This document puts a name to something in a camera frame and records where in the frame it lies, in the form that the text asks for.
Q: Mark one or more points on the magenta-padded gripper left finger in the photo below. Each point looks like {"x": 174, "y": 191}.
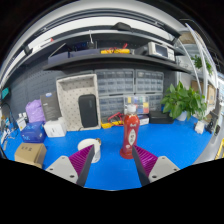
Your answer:
{"x": 61, "y": 166}

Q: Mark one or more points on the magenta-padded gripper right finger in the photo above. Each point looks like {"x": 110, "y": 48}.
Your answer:
{"x": 161, "y": 166}

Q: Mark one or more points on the red tea drink bottle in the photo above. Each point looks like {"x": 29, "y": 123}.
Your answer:
{"x": 130, "y": 133}

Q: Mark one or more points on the white cup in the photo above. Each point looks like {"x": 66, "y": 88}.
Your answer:
{"x": 87, "y": 146}

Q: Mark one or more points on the brown cardboard box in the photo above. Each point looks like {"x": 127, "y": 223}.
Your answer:
{"x": 30, "y": 154}

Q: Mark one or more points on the flat round red coaster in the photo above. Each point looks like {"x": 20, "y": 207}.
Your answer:
{"x": 123, "y": 155}

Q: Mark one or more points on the blue plastic bag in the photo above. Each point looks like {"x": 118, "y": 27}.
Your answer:
{"x": 33, "y": 132}

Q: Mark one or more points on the flat black case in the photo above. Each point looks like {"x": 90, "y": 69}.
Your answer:
{"x": 161, "y": 117}

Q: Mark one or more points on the black box with white label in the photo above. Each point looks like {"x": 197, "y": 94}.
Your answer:
{"x": 144, "y": 120}

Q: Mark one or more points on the small white block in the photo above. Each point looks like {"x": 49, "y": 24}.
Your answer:
{"x": 200, "y": 127}

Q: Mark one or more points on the dark grey box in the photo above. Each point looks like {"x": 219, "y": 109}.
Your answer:
{"x": 50, "y": 106}

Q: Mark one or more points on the purple plastic bag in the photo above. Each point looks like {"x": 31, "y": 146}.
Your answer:
{"x": 35, "y": 111}

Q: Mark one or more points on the black rectangular pouch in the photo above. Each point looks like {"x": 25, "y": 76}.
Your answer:
{"x": 88, "y": 111}

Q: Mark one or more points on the clear organizer with coloured parts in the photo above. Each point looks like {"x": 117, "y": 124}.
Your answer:
{"x": 142, "y": 103}

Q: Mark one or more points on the yellow and red tool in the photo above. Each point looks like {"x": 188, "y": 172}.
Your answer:
{"x": 111, "y": 122}

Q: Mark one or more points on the cream perforated storage tray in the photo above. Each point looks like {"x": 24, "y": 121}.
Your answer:
{"x": 70, "y": 100}

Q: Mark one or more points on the green potted plant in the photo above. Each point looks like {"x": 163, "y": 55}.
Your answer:
{"x": 181, "y": 101}

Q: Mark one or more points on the small grey drawer cabinet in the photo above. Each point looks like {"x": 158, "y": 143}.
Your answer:
{"x": 149, "y": 81}

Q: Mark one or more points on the large grey drawer cabinet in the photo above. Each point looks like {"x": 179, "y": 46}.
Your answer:
{"x": 115, "y": 83}

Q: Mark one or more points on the white metal shelf rack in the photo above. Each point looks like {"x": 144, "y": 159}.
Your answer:
{"x": 203, "y": 66}

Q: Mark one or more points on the black wall shelf unit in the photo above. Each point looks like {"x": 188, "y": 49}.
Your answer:
{"x": 110, "y": 60}

